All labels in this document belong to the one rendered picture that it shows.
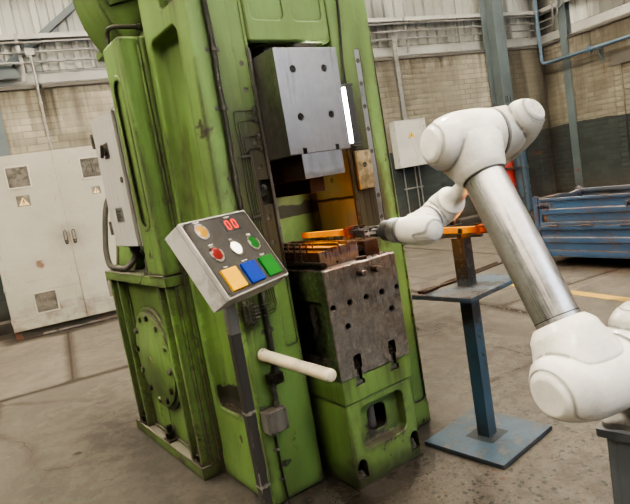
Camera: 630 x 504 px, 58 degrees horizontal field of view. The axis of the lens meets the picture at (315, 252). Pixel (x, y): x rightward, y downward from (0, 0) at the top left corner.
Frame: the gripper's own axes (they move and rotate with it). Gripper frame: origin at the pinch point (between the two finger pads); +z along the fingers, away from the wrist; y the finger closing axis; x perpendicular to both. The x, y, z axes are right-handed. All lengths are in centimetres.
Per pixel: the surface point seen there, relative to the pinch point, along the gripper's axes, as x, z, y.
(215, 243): 8, -8, -63
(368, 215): 2.2, 23.8, 28.0
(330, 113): 46.7, 10.5, 4.7
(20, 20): 270, 620, 27
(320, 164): 27.5, 10.0, -4.5
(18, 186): 65, 550, -28
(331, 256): -8.8, 9.7, -6.5
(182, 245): 9, -7, -73
